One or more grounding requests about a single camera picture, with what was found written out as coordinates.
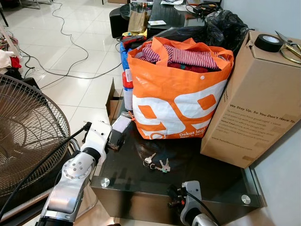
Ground silver key bunch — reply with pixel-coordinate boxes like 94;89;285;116
143;153;171;173

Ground white flat packet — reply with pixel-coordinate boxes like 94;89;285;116
112;116;134;136

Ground black glass table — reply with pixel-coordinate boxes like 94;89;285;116
91;106;265;225

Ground small open cardboard box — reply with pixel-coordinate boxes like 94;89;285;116
106;78;126;124

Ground white bottle with red label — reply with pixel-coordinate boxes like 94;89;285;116
121;70;135;112

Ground orange white shopping bag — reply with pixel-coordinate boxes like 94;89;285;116
127;37;234;141

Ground black standing fan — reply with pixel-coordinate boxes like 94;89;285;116
0;73;71;210

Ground red white striped cloth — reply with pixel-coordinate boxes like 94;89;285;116
136;44;222;72

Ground brown paper bag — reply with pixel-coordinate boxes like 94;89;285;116
128;10;149;34

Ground black stool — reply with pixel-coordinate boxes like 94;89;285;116
109;6;133;39

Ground black low table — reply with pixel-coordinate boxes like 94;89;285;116
147;0;222;38

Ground red cloth pile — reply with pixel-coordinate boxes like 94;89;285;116
0;26;23;72

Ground brown cardboard box with print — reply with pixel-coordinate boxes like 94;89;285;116
200;31;301;169

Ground black garbage bag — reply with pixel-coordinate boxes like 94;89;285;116
153;9;250;50

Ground black tape roll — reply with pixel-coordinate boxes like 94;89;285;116
254;34;284;53

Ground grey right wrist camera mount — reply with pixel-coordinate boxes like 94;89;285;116
181;180;204;218

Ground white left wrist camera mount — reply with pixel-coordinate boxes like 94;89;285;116
82;120;113;154

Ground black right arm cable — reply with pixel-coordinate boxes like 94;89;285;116
187;188;221;226

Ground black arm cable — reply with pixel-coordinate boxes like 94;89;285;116
0;122;92;210
187;188;221;226

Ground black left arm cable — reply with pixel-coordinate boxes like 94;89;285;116
0;122;92;210

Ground black floor cable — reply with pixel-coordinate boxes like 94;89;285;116
19;0;124;80

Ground brass handled scissors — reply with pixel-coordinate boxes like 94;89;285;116
275;31;301;65

